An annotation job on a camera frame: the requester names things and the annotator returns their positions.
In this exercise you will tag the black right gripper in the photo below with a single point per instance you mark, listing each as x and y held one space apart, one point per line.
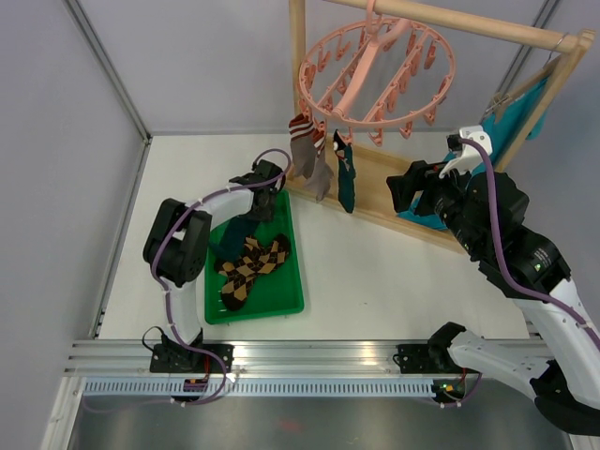
404 186

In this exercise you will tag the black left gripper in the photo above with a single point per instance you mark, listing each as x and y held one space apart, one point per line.
266 214

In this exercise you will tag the dark teal christmas sock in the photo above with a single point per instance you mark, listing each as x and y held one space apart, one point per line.
346 173

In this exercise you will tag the grey sock red striped cuff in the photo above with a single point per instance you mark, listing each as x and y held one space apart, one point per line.
301 131

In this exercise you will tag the pink round clip hanger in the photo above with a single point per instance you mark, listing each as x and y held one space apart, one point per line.
383 73

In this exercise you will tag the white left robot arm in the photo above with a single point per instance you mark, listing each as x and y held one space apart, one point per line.
177 244

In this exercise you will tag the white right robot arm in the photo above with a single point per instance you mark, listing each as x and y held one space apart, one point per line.
564 387

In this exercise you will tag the wooden hanging rack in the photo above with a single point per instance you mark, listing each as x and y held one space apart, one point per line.
372 199

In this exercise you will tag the brown argyle sock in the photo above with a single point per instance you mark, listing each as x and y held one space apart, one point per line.
240 278
256 259

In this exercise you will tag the teal cloth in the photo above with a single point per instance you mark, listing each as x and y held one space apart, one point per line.
501 132

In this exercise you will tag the green plastic tray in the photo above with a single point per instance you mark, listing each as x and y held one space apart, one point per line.
276 294

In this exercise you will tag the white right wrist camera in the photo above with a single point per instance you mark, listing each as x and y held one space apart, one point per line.
463 145

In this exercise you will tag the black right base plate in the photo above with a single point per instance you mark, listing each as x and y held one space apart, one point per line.
415 359

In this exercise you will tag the aluminium mounting rail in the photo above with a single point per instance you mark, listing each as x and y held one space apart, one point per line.
253 358

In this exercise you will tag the white slotted cable duct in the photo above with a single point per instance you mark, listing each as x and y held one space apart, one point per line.
279 388

